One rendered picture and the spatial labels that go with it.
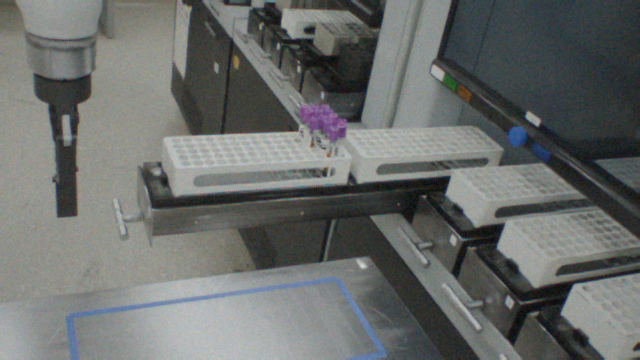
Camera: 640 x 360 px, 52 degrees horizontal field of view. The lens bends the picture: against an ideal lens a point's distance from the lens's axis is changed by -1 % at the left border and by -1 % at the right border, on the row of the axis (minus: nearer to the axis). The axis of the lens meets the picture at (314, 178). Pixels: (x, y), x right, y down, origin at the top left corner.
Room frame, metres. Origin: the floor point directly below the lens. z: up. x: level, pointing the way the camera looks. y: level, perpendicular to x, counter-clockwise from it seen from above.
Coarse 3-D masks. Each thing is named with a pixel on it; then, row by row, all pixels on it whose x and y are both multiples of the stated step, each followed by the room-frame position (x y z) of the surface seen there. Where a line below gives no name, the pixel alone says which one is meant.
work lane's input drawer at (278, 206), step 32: (160, 192) 0.83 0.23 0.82; (256, 192) 0.89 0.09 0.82; (288, 192) 0.91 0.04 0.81; (320, 192) 0.94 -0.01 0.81; (352, 192) 0.96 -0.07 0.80; (384, 192) 0.98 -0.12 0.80; (416, 192) 1.01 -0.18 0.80; (160, 224) 0.81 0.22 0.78; (192, 224) 0.83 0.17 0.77; (224, 224) 0.85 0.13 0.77; (256, 224) 0.88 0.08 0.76
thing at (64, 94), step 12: (36, 84) 0.78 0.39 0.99; (48, 84) 0.77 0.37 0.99; (60, 84) 0.77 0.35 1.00; (72, 84) 0.78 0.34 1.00; (84, 84) 0.79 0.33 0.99; (36, 96) 0.78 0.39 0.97; (48, 96) 0.77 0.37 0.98; (60, 96) 0.77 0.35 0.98; (72, 96) 0.78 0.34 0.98; (84, 96) 0.79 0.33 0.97; (60, 108) 0.77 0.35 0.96; (72, 108) 0.78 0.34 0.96; (60, 120) 0.77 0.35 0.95; (72, 120) 0.77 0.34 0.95; (60, 132) 0.78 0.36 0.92; (72, 132) 0.79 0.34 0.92
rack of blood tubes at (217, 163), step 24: (168, 144) 0.90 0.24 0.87; (192, 144) 0.92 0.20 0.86; (216, 144) 0.93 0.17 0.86; (240, 144) 0.94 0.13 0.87; (264, 144) 0.96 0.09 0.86; (288, 144) 0.98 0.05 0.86; (168, 168) 0.87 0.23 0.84; (192, 168) 0.84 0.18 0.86; (216, 168) 0.86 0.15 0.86; (240, 168) 0.88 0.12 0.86; (264, 168) 0.90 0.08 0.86; (288, 168) 0.92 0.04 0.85; (312, 168) 0.98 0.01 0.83; (336, 168) 0.96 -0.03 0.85; (192, 192) 0.84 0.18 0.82
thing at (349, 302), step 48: (144, 288) 0.61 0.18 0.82; (192, 288) 0.63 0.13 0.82; (240, 288) 0.65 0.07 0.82; (288, 288) 0.66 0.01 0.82; (336, 288) 0.68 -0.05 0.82; (384, 288) 0.70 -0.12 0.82; (0, 336) 0.49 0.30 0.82; (48, 336) 0.51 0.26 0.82; (96, 336) 0.52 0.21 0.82; (144, 336) 0.53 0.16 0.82; (192, 336) 0.55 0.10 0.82; (240, 336) 0.56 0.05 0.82; (288, 336) 0.58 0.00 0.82; (336, 336) 0.59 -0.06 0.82; (384, 336) 0.61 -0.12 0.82
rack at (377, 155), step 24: (360, 144) 1.04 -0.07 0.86; (384, 144) 1.04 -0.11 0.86; (408, 144) 1.06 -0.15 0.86; (432, 144) 1.08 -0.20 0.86; (456, 144) 1.11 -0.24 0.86; (480, 144) 1.13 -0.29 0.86; (360, 168) 0.98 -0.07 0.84; (384, 168) 1.06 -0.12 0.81; (408, 168) 1.08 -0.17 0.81; (432, 168) 1.09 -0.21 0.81; (456, 168) 1.11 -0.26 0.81
